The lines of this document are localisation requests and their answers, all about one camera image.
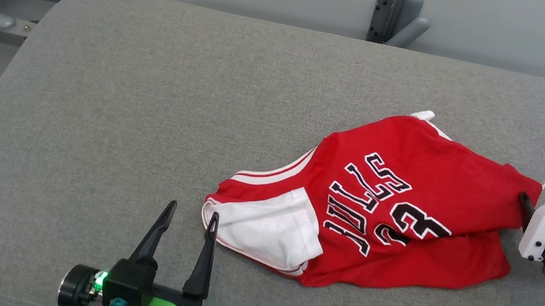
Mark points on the red Bulls basketball jersey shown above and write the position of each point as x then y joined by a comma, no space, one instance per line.
412,157

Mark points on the black round left gripper motor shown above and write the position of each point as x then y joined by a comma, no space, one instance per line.
76,288

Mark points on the grey fabric sofa cushion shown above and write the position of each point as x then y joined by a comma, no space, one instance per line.
120,125

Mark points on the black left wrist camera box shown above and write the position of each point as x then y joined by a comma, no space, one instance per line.
129,283

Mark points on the grey partition post bracket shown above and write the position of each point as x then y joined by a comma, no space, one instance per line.
396,15

